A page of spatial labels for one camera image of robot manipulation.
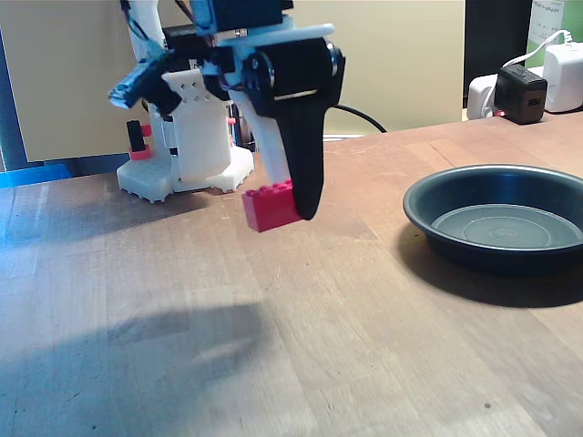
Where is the red lego block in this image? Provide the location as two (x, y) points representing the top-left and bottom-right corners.
(241, 178), (302, 233)

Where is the black round shallow bin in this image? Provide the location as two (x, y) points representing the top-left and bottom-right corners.
(402, 164), (583, 277)

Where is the white power strip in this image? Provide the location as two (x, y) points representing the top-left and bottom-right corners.
(466, 66), (546, 121)

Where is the black panel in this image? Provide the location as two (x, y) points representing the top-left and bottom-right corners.
(464, 0), (533, 108)

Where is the black cube charger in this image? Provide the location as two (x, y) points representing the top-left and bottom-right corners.
(495, 64), (548, 126)

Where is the blue strip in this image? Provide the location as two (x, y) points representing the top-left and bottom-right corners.
(0, 162), (73, 188)

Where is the green and white box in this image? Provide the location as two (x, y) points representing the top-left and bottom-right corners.
(526, 0), (583, 69)

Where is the white power adapter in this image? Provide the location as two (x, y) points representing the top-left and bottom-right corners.
(544, 43), (583, 115)

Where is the black usb cable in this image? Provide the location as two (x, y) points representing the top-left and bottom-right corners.
(334, 104), (389, 135)

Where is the black camera cable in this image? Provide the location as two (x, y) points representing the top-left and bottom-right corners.
(118, 0), (168, 58)

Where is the white adapter cable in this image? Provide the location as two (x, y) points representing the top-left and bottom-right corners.
(504, 29), (573, 69)

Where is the dark grey frame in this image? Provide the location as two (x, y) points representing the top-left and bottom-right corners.
(0, 17), (133, 174)

